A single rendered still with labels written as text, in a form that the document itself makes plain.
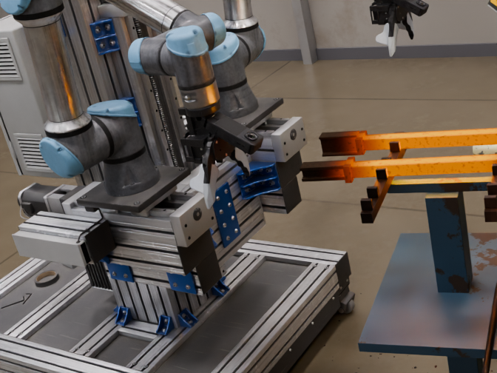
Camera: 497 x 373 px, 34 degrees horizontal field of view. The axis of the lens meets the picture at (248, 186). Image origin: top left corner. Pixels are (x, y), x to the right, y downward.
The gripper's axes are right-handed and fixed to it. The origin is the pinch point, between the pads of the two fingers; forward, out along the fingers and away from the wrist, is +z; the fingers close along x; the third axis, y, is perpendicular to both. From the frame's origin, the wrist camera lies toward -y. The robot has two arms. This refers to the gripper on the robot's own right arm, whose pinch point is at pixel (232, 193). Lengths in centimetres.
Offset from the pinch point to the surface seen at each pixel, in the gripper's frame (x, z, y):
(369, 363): -60, 93, 13
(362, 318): -81, 93, 25
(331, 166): -3.2, -6.2, -23.1
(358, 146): -14.8, -4.8, -22.8
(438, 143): -18.9, -4.5, -38.4
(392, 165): -5.8, -5.8, -34.6
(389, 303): 0.6, 21.4, -32.6
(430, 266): -14.1, 21.4, -35.4
